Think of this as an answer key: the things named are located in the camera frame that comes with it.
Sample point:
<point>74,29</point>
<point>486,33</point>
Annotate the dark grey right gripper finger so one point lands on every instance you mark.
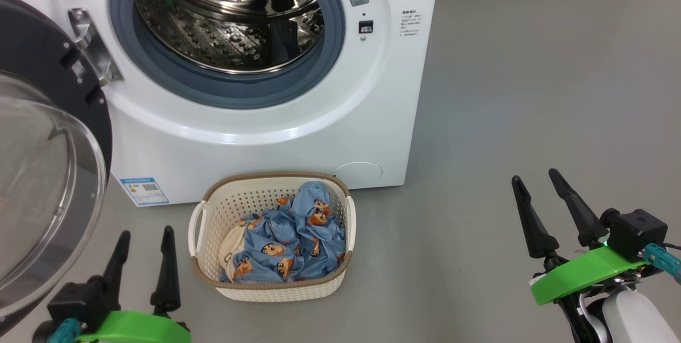
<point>582,220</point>
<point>534,231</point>

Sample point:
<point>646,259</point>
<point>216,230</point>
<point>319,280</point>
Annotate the teal camera connector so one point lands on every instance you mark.
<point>64,331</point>
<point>662,260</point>

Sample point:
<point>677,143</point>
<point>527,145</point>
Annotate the cream perforated laundry basket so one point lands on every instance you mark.
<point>210,226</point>

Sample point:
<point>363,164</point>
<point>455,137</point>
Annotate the white washing machine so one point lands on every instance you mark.
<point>383,98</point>

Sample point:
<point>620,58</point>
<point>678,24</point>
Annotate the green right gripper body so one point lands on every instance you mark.
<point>580,274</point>

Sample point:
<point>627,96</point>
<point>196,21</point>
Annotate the black round washer door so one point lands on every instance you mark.
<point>53,173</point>

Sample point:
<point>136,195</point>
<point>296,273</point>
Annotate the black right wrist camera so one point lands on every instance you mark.
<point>636,231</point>

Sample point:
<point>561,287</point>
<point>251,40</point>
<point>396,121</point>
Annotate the teal left camera connector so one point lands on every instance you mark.
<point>64,331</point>

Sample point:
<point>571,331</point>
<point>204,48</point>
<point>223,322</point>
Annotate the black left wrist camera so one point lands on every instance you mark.
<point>74,300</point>

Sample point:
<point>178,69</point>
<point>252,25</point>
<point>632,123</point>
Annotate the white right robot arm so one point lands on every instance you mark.
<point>638,321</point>

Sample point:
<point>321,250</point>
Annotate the blue cartoon print garment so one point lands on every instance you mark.
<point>298,236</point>

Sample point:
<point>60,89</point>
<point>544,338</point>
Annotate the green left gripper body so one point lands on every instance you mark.
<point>133,328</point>

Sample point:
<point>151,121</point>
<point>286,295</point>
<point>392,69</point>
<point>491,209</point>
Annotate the blue energy label sticker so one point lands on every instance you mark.
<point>143,190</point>

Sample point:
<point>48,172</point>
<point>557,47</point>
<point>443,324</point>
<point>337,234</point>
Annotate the round white filter cover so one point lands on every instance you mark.
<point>359,172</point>

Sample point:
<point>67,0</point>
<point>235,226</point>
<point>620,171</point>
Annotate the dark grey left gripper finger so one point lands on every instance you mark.
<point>117,268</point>
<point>167,274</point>

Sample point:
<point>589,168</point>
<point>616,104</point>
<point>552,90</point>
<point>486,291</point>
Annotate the stainless steel washer drum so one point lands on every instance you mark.
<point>229,18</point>

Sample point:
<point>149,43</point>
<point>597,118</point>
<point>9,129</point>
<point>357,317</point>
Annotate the teal right camera connector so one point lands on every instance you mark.
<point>662,260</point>

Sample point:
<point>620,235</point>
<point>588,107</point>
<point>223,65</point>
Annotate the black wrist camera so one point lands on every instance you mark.
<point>74,300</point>
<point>636,231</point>

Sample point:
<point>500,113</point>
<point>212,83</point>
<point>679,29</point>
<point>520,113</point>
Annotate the white cloth garment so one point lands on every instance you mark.
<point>231,250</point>

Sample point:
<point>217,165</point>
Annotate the metal door hinge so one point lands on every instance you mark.
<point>96,48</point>

